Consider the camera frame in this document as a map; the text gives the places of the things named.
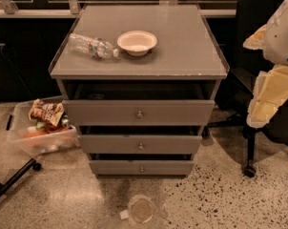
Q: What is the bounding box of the grey middle drawer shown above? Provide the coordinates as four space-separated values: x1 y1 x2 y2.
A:
79 126 202 155

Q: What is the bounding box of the round floor drain cover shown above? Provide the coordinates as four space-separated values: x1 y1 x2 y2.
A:
129 196 154 224

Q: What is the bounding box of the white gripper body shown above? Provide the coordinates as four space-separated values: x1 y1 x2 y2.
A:
246 65 288 128

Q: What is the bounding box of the grey drawer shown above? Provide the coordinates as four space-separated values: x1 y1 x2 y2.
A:
61 82 216 127
79 126 202 155
89 154 193 176

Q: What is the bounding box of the brown snack bag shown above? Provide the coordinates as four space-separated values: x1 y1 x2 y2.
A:
29 99 64 126

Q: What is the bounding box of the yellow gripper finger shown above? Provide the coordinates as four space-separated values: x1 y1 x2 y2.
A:
243 25 266 50

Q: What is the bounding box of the green soda can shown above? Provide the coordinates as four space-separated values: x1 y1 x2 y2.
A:
61 114 71 128

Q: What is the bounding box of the grey drawer cabinet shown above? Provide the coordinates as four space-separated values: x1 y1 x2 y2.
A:
48 4 230 177

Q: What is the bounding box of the grey top drawer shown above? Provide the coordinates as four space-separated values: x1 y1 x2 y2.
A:
61 82 216 127

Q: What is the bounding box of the grey bottom drawer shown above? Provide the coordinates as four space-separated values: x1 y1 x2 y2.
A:
89 154 193 176

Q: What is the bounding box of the small white paper scrap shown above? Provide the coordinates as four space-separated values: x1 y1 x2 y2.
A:
119 210 129 219

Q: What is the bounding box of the black rolling stand leg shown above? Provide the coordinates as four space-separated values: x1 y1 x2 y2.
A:
0 158 41 197

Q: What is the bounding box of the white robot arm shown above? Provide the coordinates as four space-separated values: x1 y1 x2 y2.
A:
243 0 288 128

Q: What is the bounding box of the clear plastic water bottle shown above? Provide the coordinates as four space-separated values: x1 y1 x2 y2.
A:
69 33 119 59

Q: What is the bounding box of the black office chair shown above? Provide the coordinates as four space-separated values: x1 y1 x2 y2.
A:
216 0 288 177

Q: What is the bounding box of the white paper bowl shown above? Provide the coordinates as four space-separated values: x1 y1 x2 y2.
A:
117 31 157 56

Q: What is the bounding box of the clear plastic storage bin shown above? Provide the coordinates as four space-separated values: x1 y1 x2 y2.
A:
7 100 79 156

